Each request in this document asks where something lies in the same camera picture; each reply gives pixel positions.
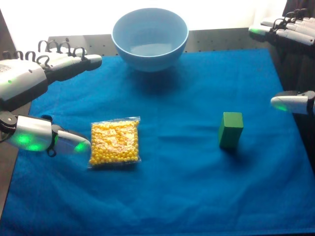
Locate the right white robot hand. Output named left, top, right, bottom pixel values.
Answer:
left=248, top=8, right=315, bottom=116

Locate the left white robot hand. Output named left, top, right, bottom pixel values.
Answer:
left=0, top=40, right=103, bottom=158

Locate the bag of yellow beads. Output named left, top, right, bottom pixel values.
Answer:
left=88, top=116, right=142, bottom=170

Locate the green block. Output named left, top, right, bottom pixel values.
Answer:
left=218, top=112, right=244, bottom=149

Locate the light blue bowl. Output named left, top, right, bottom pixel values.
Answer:
left=112, top=8, right=189, bottom=72

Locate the blue cloth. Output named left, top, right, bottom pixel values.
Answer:
left=0, top=48, right=315, bottom=236

